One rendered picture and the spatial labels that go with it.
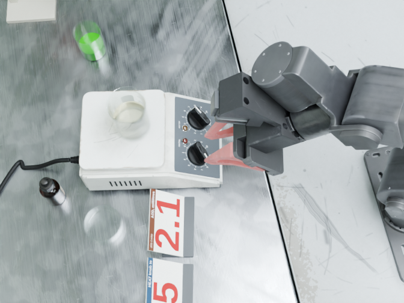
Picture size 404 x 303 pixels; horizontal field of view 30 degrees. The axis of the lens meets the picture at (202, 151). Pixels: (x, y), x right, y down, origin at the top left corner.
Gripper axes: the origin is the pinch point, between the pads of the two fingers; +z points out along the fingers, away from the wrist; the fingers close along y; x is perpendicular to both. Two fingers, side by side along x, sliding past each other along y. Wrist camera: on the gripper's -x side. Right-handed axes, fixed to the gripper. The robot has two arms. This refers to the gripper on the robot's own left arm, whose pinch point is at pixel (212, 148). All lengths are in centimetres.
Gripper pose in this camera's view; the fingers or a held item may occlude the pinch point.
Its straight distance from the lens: 99.0
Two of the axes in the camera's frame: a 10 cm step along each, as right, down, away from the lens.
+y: -0.1, 9.3, -3.7
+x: 6.8, 2.8, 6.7
